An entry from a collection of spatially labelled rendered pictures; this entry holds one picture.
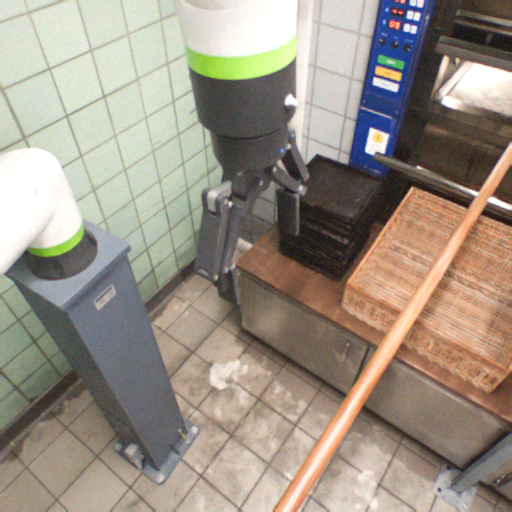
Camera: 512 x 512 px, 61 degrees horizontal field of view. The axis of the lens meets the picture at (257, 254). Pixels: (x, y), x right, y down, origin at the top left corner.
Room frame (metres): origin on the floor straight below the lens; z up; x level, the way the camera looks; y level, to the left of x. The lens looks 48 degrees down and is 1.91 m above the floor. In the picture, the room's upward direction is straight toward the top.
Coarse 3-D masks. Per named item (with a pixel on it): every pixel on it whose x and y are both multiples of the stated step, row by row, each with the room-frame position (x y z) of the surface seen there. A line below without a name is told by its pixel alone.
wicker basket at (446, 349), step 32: (416, 192) 1.26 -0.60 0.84; (416, 224) 1.21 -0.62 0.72; (448, 224) 1.16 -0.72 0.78; (480, 224) 1.11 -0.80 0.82; (384, 256) 1.16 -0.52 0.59; (416, 256) 1.15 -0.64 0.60; (480, 256) 1.05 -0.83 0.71; (352, 288) 0.90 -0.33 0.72; (384, 288) 1.00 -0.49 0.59; (448, 288) 1.00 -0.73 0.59; (480, 288) 0.99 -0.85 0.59; (384, 320) 0.82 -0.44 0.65; (416, 320) 0.76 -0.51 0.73; (448, 320) 0.85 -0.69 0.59; (480, 320) 0.86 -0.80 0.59; (416, 352) 0.73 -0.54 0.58; (448, 352) 0.68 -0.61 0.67; (480, 352) 0.73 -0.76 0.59; (480, 384) 0.60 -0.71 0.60
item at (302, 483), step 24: (504, 168) 0.93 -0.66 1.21; (480, 192) 0.84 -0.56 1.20; (456, 240) 0.67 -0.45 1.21; (432, 264) 0.60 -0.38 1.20; (432, 288) 0.54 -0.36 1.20; (408, 312) 0.48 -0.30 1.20; (384, 360) 0.37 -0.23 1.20; (360, 384) 0.33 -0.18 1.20; (360, 408) 0.29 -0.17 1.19; (336, 432) 0.25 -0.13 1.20; (312, 456) 0.21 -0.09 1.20; (312, 480) 0.18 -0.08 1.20; (288, 504) 0.14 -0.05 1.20
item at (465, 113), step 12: (444, 96) 1.36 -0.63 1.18; (432, 108) 1.32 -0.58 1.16; (444, 108) 1.30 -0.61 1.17; (456, 108) 1.28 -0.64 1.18; (468, 108) 1.28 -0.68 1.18; (480, 108) 1.28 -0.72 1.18; (456, 120) 1.27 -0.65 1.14; (468, 120) 1.25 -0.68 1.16; (480, 120) 1.23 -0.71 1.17; (492, 120) 1.21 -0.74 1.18; (504, 120) 1.21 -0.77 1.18; (492, 132) 1.20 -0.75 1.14; (504, 132) 1.18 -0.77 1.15
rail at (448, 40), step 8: (440, 40) 1.21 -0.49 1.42; (448, 40) 1.20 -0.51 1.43; (456, 40) 1.18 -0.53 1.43; (464, 40) 1.18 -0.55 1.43; (464, 48) 1.17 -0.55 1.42; (472, 48) 1.16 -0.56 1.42; (480, 48) 1.14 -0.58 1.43; (488, 48) 1.13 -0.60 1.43; (496, 48) 1.13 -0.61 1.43; (496, 56) 1.12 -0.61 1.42; (504, 56) 1.11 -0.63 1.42
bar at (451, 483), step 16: (384, 160) 1.02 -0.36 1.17; (400, 160) 1.01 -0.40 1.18; (416, 176) 0.96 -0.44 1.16; (432, 176) 0.94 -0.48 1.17; (464, 192) 0.88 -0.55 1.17; (496, 208) 0.83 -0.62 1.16; (496, 448) 0.46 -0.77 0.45; (448, 464) 0.53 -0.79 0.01; (480, 464) 0.44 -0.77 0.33; (496, 464) 0.43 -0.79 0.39; (448, 480) 0.47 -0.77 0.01; (464, 480) 0.44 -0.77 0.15; (448, 496) 0.41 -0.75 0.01; (464, 496) 0.41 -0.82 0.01
